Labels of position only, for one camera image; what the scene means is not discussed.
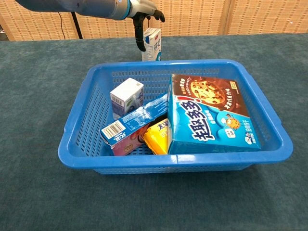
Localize large blue cookie box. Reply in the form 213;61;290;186
167;74;262;155

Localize thin black hanging cable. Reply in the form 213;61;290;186
57;12;65;39

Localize teal table cloth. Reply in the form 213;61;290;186
0;33;308;231

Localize yellow snack package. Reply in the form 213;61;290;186
142;117;172;155

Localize small white purple milk carton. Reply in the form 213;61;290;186
109;77;145;121

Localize blue perforated plastic basket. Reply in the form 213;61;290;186
57;59;294;175

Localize black tripod stand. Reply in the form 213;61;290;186
71;12;84;39

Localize long blue snack box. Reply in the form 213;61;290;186
100;92;169;156

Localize tall white blue milk carton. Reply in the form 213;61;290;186
141;27;162;62

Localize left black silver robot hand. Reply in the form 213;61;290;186
128;0;166;52

